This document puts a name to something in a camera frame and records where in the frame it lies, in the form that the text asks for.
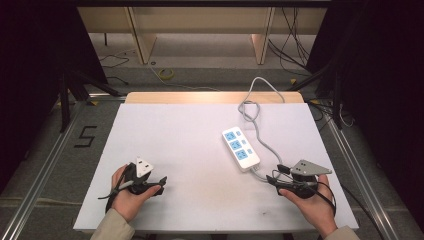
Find white power strip blue sockets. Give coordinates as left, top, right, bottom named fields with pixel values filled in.
left=221, top=125, right=262, bottom=173

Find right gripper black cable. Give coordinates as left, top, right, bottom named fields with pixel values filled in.
left=270, top=168, right=338, bottom=217

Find person's left hand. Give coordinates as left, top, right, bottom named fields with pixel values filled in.
left=110, top=164, right=162, bottom=223

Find white floor cable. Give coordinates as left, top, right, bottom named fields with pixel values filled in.
left=148, top=63, right=222, bottom=92

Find person's right hand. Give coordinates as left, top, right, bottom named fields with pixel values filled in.
left=278, top=174, right=339, bottom=239

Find black curtain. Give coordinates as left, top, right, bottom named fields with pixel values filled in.
left=305, top=0, right=424, bottom=231
left=0, top=0, right=109, bottom=194

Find beige wooden bench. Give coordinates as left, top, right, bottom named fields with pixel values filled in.
left=77, top=6, right=328, bottom=66

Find grey power strip cable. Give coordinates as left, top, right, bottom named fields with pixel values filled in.
left=237, top=76, right=286, bottom=183

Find white table cover sheet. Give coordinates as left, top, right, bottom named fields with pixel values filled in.
left=73, top=102, right=360, bottom=234

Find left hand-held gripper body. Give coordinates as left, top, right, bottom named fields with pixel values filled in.
left=124, top=157, right=158, bottom=196

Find bundle of black cables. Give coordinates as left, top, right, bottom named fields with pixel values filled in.
left=267, top=6, right=312, bottom=77

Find black tripod stand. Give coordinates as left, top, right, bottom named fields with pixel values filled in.
left=285, top=63, right=345, bottom=130
left=58, top=68, right=123, bottom=133

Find black floor cable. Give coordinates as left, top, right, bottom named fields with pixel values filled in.
left=98, top=54, right=131, bottom=86

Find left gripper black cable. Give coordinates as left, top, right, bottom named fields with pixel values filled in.
left=97, top=164, right=136, bottom=214

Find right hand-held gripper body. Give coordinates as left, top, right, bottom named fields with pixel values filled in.
left=281, top=159, right=334, bottom=200

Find aluminium floor rail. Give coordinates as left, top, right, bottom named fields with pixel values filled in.
left=0, top=99, right=86, bottom=240
left=323, top=114, right=403, bottom=240

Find yellow tape roll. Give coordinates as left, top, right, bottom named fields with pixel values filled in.
left=157, top=67, right=175, bottom=81

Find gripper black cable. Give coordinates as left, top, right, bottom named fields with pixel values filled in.
left=270, top=168, right=338, bottom=217
left=97, top=164, right=136, bottom=214

